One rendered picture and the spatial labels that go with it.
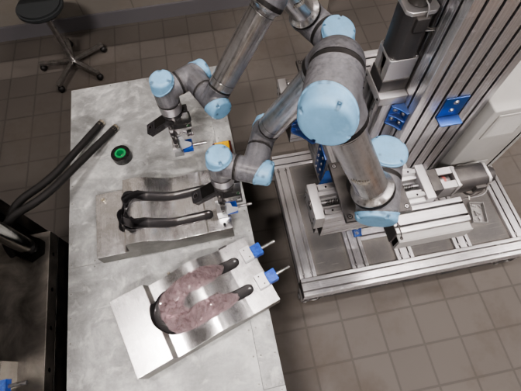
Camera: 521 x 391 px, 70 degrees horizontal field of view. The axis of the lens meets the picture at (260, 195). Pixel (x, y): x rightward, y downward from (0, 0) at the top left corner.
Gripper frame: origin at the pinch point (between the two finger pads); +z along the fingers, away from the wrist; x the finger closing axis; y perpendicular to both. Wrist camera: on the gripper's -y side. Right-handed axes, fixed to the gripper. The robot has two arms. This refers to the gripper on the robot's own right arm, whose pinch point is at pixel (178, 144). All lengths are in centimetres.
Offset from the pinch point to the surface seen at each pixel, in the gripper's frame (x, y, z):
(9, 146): 93, -129, 95
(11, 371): -67, -66, 13
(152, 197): -18.5, -12.8, 4.1
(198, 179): -13.5, 5.0, 6.3
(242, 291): -58, 13, 10
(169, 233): -33.3, -8.4, 5.8
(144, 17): 198, -26, 92
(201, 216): -28.7, 3.7, 6.8
